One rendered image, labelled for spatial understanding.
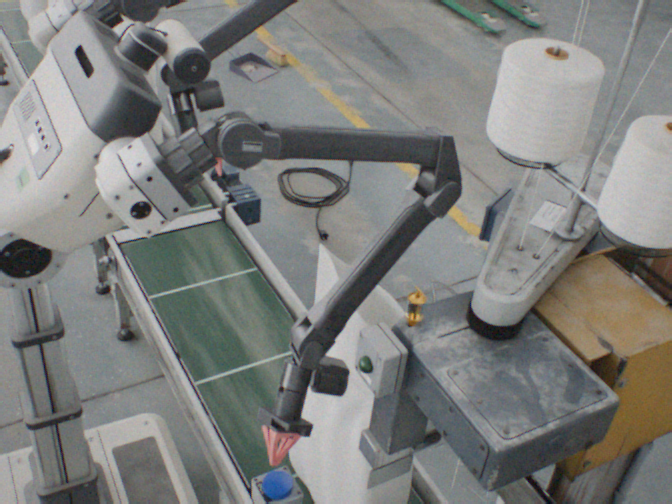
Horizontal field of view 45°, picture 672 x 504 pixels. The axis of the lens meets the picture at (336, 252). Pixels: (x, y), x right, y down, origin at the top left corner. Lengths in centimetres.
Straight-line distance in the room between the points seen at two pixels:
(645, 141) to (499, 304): 32
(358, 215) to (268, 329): 132
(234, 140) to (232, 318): 142
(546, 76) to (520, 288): 33
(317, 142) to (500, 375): 48
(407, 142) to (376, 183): 265
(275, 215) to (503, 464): 273
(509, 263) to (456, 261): 232
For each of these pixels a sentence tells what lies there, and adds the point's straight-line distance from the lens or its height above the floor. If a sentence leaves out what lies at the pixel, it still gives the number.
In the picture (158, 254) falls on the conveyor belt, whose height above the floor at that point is 38.
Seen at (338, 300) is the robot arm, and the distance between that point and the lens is 149.
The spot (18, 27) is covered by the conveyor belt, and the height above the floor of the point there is 38.
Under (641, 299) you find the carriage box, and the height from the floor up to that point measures 133.
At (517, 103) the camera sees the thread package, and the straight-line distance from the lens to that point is 135.
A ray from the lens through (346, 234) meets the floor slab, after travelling 370.
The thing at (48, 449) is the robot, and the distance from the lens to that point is 211.
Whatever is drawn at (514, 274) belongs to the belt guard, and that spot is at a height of 142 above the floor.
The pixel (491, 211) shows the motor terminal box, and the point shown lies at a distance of 166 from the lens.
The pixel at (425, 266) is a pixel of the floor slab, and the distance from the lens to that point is 358.
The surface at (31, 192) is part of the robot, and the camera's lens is 152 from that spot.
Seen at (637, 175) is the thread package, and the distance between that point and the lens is 121.
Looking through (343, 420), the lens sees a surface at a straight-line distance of 185.
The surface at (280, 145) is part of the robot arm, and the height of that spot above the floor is 152.
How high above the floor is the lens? 221
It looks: 38 degrees down
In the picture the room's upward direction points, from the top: 6 degrees clockwise
